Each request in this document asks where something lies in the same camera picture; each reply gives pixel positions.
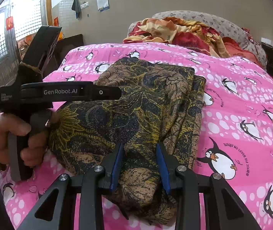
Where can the dark wooden cabinet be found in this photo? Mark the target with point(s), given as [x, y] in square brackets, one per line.
[62, 48]

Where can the person's left hand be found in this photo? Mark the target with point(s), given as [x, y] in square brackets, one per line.
[17, 146]

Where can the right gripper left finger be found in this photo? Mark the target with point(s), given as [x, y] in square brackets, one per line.
[56, 207]

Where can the pink penguin bedspread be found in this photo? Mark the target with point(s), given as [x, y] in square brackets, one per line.
[237, 115]

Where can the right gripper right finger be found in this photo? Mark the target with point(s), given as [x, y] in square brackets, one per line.
[202, 196]

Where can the dark cloth hanging on wall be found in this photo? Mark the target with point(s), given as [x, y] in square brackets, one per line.
[76, 8]

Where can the brown batik patterned garment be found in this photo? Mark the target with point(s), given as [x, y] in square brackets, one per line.
[159, 103]

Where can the red yellow crumpled blanket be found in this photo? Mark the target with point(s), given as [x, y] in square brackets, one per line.
[193, 35]

